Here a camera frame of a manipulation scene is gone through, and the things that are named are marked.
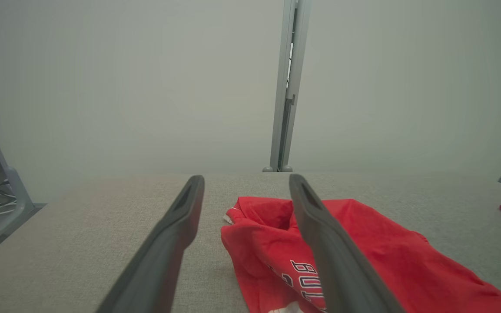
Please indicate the grey metal partition post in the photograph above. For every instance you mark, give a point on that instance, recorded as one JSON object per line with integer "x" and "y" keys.
{"x": 286, "y": 87}

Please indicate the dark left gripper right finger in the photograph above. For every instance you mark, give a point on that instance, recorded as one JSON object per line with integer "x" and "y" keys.
{"x": 337, "y": 261}

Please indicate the red jersey with printed letters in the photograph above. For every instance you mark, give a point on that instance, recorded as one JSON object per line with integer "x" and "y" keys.
{"x": 398, "y": 261}

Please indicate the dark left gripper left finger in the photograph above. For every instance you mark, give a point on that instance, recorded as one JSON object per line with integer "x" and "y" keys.
{"x": 167, "y": 252}

